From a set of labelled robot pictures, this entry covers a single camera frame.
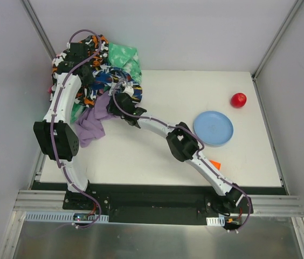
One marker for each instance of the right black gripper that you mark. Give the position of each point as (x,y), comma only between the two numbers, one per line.
(116,107)

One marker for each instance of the purple shirt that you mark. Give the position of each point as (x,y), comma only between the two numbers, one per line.
(89,126)

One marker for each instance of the orange black camouflage cloth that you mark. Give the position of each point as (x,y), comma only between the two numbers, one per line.
(84,55)

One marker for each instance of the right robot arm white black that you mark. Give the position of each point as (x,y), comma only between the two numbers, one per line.
(183,145)

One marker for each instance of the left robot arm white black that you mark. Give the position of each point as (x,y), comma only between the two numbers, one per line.
(56,138)

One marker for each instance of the blue white patterned cloth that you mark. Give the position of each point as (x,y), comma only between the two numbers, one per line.
(106,77)

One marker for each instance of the green white tie-dye cloth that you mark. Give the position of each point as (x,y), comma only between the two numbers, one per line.
(120,56)

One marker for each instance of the pink patterned cloth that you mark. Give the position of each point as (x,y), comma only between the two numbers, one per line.
(54,69)

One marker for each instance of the light blue plastic plate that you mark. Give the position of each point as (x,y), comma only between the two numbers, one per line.
(213,128)

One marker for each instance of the orange cube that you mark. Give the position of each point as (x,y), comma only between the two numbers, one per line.
(216,164)

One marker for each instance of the red apple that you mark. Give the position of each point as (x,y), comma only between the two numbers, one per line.
(238,100)

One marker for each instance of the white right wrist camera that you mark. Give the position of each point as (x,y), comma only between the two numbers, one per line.
(127,90)

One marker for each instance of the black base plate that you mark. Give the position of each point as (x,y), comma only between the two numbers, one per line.
(148,204)

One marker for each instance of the left aluminium frame post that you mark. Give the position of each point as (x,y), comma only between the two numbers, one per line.
(30,11)

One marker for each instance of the aluminium frame post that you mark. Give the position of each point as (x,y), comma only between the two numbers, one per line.
(30,11)
(295,8)

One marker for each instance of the aluminium front rail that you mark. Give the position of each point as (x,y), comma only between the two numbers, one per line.
(263,205)

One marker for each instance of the left white cable duct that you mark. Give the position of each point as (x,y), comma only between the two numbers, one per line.
(62,217)

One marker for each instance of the white cable duct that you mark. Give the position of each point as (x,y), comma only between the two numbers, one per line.
(62,217)
(215,221)

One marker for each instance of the right white cable duct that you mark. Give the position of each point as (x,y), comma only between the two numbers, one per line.
(215,221)

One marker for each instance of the right aluminium frame post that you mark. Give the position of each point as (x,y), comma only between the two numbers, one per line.
(295,8)

